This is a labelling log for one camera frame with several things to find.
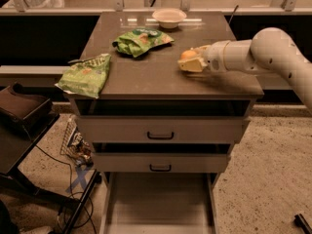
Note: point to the black object on floor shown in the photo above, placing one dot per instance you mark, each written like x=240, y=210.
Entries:
x=301, y=222

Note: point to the drawer with black handle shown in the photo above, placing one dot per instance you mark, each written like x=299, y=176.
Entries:
x=162, y=129
x=160, y=163

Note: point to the green jalapeno chip bag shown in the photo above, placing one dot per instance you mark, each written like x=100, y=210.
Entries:
x=86, y=77

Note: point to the grey drawer cabinet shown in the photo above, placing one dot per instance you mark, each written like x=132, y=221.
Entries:
x=154, y=86

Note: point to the white paper bowl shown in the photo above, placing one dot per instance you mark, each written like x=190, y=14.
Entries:
x=169, y=18

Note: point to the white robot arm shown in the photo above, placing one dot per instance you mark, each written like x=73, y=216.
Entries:
x=271, y=50

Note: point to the lower drawer with black handle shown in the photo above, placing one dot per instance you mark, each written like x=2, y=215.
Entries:
x=160, y=163

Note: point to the black side cart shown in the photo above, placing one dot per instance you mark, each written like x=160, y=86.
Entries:
x=48, y=169

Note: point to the orange fruit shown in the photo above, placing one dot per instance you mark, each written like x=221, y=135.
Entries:
x=189, y=54

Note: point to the metal railing frame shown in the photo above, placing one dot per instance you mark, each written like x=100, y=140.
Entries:
x=156, y=0

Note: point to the crumpled green chip bag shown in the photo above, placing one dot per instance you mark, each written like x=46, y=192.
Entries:
x=140, y=40

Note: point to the upper drawer with black handle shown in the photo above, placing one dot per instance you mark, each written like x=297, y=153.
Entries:
x=162, y=129

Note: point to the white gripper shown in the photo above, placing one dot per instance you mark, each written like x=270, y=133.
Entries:
x=216, y=57

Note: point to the wire basket with snacks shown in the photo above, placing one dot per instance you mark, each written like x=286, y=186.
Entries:
x=74, y=147

